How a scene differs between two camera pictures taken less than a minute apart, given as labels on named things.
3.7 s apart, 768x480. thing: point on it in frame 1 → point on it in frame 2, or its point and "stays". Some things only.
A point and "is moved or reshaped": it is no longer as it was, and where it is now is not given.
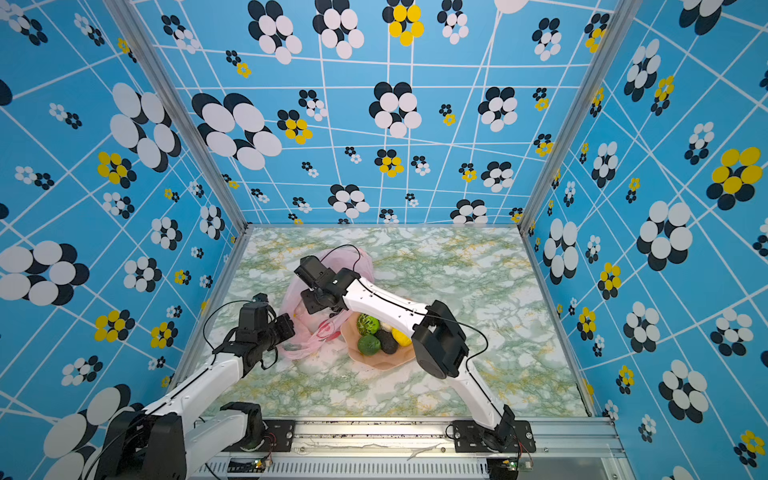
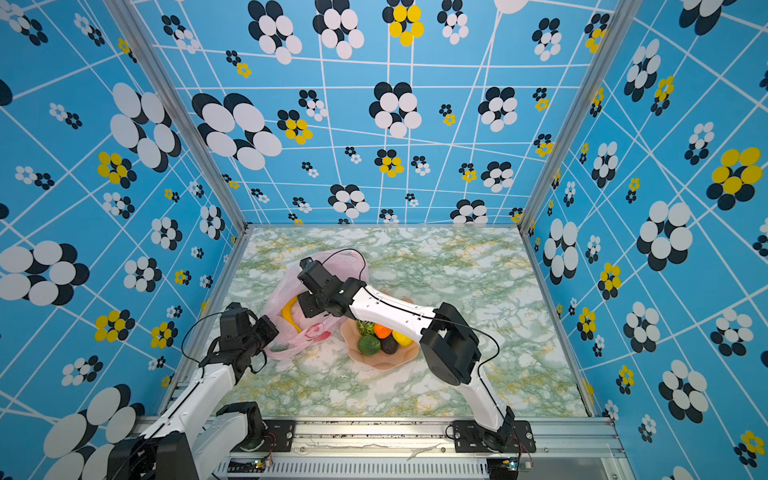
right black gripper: (309, 303) stays
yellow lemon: (401, 337) stays
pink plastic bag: (315, 333) is moved or reshaped
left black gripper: (286, 323) → (268, 327)
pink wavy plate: (349, 331) stays
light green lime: (369, 345) stays
